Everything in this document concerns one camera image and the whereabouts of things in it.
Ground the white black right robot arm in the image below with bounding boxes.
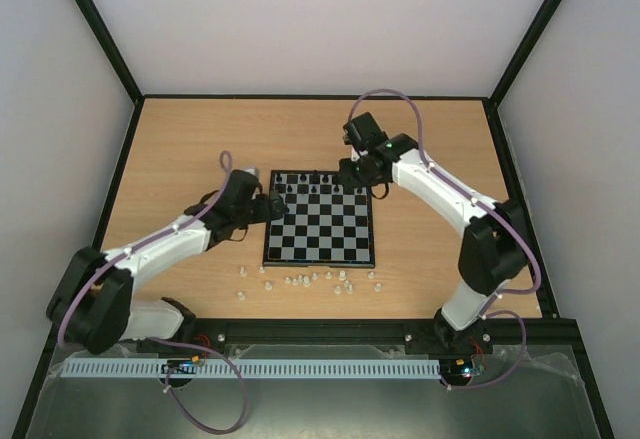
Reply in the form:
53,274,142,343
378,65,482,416
338,113,535,351

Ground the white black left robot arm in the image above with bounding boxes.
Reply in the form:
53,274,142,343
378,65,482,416
46,169,287,354

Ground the black and silver chessboard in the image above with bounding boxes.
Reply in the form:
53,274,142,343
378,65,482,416
262,170,375,268

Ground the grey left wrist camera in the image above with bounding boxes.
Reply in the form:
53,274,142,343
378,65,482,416
245,167,260,178

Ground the black aluminium frame rail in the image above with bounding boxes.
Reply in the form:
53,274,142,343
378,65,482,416
194,318,581,352

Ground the light blue slotted cable duct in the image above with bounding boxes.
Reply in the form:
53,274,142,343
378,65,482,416
60,358,441,380

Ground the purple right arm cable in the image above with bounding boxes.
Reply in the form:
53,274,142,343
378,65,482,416
348,89,544,391

